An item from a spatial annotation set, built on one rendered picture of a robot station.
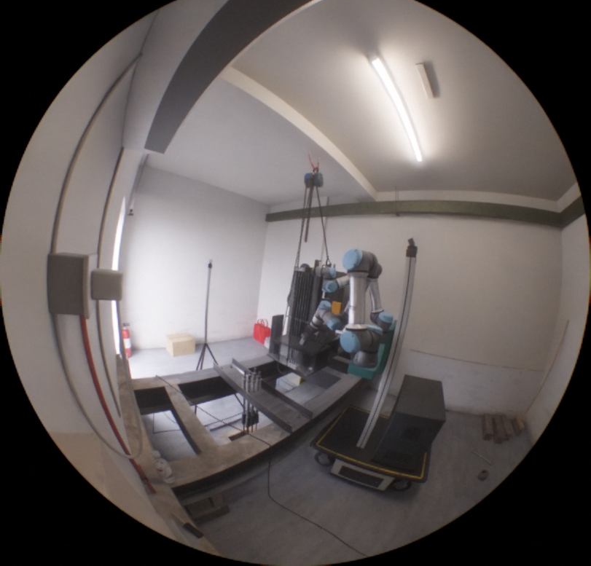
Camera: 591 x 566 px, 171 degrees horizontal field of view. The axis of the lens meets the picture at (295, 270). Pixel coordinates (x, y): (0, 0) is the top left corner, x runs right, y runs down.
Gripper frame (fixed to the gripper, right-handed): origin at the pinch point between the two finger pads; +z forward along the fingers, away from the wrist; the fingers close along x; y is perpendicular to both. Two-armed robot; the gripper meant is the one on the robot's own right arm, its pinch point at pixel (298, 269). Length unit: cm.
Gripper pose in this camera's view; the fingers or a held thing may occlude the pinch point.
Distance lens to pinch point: 164.8
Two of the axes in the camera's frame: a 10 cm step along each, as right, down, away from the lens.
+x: 4.0, 0.7, 9.2
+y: -1.1, 9.9, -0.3
